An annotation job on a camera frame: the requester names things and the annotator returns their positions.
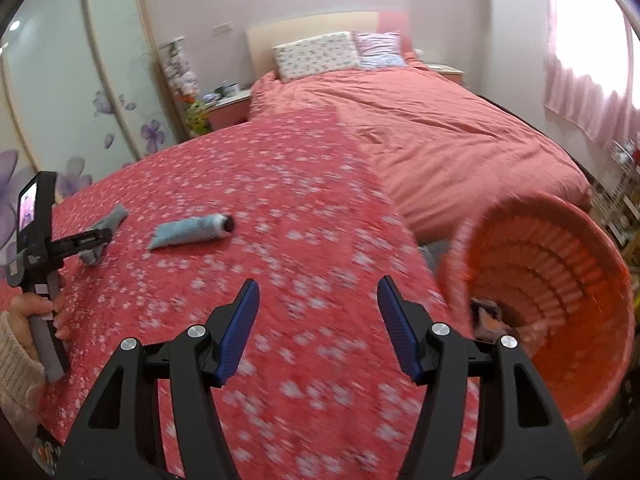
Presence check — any shelf with plush toys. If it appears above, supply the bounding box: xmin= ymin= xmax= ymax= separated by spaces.
xmin=159 ymin=37 xmax=201 ymax=99

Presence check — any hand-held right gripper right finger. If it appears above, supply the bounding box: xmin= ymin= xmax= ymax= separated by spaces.
xmin=376 ymin=275 xmax=586 ymax=480

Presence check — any pink striped pillow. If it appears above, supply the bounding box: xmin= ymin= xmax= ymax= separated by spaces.
xmin=352 ymin=31 xmax=407 ymax=70

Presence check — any orange plastic waste basket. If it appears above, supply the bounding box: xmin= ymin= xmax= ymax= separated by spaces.
xmin=437 ymin=192 xmax=639 ymax=432

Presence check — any pink bedside table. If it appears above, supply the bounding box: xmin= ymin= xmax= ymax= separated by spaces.
xmin=205 ymin=89 xmax=252 ymax=132

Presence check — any beige bed headboard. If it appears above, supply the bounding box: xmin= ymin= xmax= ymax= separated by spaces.
xmin=246 ymin=11 xmax=380 ymax=82

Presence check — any pink curtain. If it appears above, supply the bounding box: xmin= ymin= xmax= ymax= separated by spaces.
xmin=542 ymin=0 xmax=640 ymax=144

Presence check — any red floral cloth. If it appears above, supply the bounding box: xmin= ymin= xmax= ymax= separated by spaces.
xmin=37 ymin=110 xmax=482 ymax=480

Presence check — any pink duvet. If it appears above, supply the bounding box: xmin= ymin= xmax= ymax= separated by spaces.
xmin=249 ymin=52 xmax=594 ymax=244

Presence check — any person's left hand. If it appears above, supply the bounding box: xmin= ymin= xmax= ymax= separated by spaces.
xmin=10 ymin=275 xmax=72 ymax=342

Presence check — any white floral pillow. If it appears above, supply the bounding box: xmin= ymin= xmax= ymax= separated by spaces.
xmin=272 ymin=31 xmax=361 ymax=84

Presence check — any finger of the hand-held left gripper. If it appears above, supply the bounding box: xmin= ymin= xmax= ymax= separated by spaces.
xmin=49 ymin=227 xmax=114 ymax=262

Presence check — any yellow green plush toy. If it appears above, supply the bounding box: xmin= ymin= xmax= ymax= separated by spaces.
xmin=184 ymin=100 xmax=210 ymax=134

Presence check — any grey sock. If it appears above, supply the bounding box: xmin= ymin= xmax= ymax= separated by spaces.
xmin=80 ymin=204 xmax=129 ymax=266

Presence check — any dark printed packet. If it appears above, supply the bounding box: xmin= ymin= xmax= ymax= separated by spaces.
xmin=470 ymin=297 xmax=504 ymax=341

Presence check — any person's left forearm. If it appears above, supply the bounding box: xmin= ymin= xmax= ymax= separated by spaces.
xmin=0 ymin=310 xmax=47 ymax=443

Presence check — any grey-blue squeeze tube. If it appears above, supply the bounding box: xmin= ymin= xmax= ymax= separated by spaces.
xmin=146 ymin=213 xmax=236 ymax=252

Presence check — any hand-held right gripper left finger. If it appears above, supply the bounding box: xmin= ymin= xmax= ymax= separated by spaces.
xmin=54 ymin=279 xmax=261 ymax=480

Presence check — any wooden bedside table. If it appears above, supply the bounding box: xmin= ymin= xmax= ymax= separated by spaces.
xmin=425 ymin=62 xmax=465 ymax=86

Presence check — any white wire rack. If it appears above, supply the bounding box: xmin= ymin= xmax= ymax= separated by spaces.
xmin=592 ymin=140 xmax=640 ymax=247

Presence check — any sliding door wardrobe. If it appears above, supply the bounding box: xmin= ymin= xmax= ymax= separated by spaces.
xmin=0 ymin=0 xmax=182 ymax=213

